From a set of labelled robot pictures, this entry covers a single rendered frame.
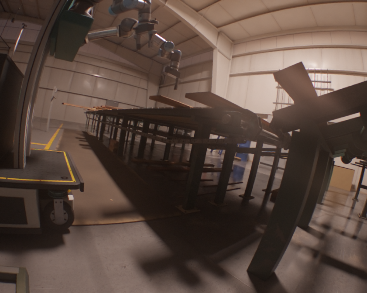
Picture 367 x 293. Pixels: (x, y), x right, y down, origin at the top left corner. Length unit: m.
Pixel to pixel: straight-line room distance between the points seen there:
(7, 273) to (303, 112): 1.38
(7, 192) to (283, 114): 1.29
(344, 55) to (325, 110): 7.38
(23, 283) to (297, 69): 1.19
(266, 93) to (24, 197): 8.17
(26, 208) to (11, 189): 0.11
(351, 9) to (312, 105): 7.62
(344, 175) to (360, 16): 6.05
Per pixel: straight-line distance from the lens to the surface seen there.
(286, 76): 0.65
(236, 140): 1.04
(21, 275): 0.80
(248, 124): 1.02
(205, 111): 1.19
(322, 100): 0.86
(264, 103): 8.04
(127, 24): 1.42
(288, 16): 8.57
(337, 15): 8.46
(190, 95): 1.02
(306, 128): 0.80
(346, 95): 0.86
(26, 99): 0.96
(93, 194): 1.52
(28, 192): 0.86
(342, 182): 6.17
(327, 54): 8.21
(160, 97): 1.27
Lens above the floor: 0.64
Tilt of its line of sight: 5 degrees down
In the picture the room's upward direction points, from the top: 11 degrees clockwise
